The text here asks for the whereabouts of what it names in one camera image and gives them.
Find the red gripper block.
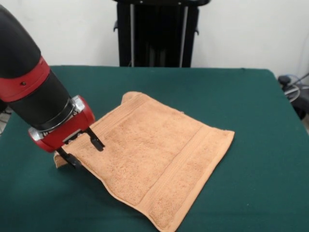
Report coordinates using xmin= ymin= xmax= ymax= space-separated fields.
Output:
xmin=28 ymin=95 xmax=106 ymax=169

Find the tan terry towel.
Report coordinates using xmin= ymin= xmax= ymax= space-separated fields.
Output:
xmin=53 ymin=91 xmax=236 ymax=232

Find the dark green table cloth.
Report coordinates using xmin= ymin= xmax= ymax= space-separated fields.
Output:
xmin=0 ymin=65 xmax=309 ymax=232

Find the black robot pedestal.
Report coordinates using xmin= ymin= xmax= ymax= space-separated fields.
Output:
xmin=112 ymin=0 xmax=201 ymax=68

